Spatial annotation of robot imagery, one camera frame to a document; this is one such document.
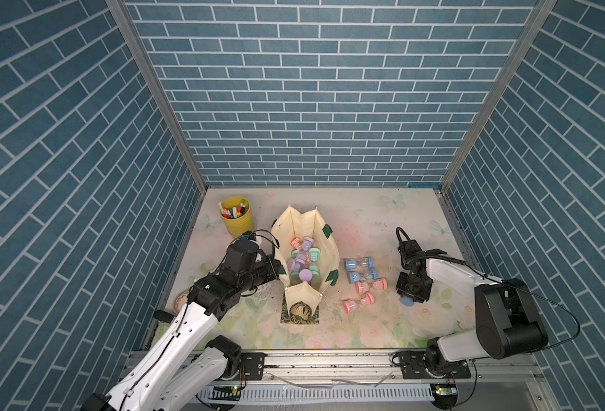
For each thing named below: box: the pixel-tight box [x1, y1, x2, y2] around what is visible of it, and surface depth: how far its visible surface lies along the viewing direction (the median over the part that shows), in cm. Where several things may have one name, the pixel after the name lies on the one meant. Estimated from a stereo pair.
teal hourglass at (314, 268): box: [308, 246, 321, 279], surface depth 93 cm
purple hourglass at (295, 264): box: [287, 253, 306, 273], surface depth 89 cm
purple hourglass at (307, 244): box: [301, 236, 315, 252], surface depth 95 cm
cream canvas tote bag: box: [272, 204, 340, 325], surface depth 86 cm
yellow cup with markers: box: [218, 196, 254, 238], surface depth 96 cm
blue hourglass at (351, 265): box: [344, 256, 373, 272], surface depth 95 cm
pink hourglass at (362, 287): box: [354, 277, 389, 294], surface depth 90 cm
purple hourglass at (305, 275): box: [299, 268, 313, 283], surface depth 84 cm
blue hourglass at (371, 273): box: [347, 267, 378, 284], surface depth 93 cm
